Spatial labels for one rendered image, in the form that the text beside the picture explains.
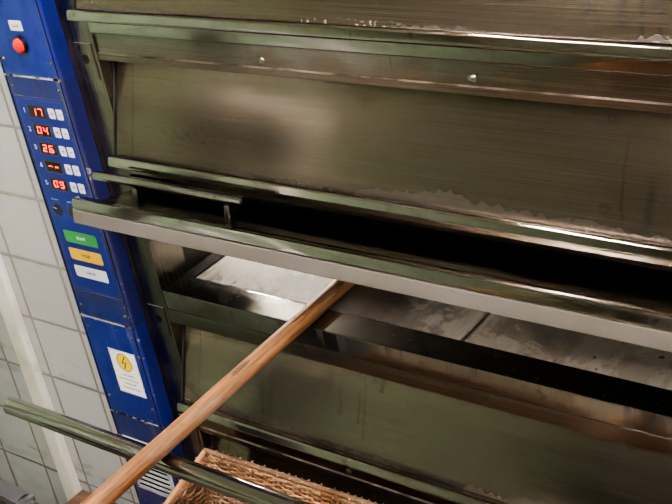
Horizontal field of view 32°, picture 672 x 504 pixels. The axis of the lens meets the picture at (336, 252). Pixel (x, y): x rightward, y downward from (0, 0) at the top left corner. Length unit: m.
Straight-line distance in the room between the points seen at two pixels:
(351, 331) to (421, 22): 0.61
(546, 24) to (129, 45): 0.77
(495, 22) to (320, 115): 0.37
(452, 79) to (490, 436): 0.61
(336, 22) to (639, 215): 0.48
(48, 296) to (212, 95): 0.76
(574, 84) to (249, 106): 0.57
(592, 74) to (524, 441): 0.64
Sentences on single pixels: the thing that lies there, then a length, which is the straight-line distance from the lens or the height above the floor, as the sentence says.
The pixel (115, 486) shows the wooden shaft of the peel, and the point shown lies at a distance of 1.69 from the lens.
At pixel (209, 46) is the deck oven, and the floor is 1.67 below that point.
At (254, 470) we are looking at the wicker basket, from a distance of 2.23.
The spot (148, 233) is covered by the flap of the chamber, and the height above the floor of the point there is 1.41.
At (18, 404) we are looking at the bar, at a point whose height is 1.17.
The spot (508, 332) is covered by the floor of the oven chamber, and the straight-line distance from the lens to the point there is 1.87.
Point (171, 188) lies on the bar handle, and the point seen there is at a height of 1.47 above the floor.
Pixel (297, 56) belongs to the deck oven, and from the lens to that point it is 1.71.
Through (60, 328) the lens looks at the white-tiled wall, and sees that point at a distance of 2.51.
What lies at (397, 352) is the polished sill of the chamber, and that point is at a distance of 1.87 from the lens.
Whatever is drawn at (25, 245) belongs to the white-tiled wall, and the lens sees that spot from 2.44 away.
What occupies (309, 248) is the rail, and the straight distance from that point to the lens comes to 1.65.
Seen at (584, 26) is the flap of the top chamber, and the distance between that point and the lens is 1.43.
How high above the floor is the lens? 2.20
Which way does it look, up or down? 28 degrees down
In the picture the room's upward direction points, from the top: 11 degrees counter-clockwise
